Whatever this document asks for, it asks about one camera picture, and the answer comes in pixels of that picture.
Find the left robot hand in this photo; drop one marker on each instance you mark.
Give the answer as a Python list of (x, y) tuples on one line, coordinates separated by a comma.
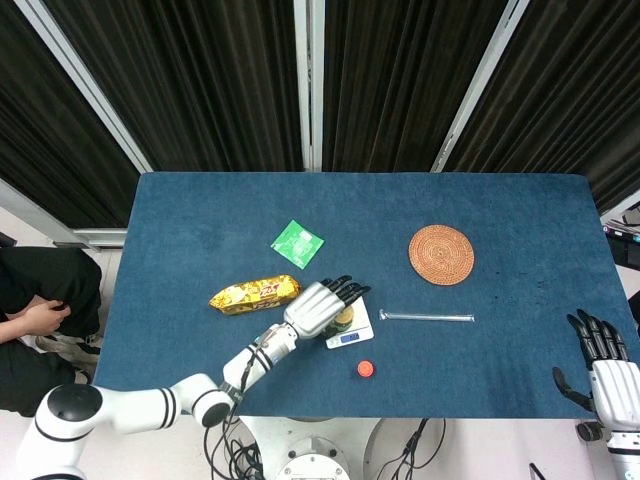
[(320, 307)]

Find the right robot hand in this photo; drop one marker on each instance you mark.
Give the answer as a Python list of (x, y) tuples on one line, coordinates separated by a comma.
[(610, 382)]

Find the green and yellow jar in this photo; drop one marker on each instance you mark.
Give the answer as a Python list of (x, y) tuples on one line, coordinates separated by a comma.
[(343, 321)]

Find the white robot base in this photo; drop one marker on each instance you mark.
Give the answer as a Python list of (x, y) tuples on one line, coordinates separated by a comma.
[(312, 450)]

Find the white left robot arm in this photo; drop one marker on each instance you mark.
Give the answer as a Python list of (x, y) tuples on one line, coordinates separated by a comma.
[(150, 400)]

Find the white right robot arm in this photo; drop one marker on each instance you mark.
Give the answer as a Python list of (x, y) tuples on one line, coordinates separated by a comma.
[(622, 455)]

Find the white digital scale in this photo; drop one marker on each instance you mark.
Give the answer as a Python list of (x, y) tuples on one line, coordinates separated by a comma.
[(357, 330)]

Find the golden snack packet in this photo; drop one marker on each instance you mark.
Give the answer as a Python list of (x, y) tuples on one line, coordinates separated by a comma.
[(256, 295)]

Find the green sachet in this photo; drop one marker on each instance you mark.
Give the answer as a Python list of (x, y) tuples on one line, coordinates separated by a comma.
[(297, 243)]

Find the orange bottle cap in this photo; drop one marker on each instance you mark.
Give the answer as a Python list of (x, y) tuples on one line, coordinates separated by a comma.
[(366, 369)]

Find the clear glass tube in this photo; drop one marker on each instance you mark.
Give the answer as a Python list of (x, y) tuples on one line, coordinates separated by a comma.
[(427, 316)]

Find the blue table mat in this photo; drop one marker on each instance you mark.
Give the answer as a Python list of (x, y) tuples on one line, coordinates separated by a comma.
[(360, 200)]

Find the round woven coaster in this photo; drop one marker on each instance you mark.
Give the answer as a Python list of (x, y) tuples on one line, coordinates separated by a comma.
[(441, 255)]

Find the dark curtain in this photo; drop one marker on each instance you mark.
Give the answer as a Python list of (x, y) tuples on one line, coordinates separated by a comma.
[(200, 80)]

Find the person in black clothes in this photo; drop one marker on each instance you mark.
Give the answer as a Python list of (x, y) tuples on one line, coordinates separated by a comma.
[(40, 300)]

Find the grey metal frame post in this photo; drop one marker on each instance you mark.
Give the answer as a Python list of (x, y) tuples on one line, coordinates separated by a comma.
[(477, 85), (309, 85), (82, 82)]

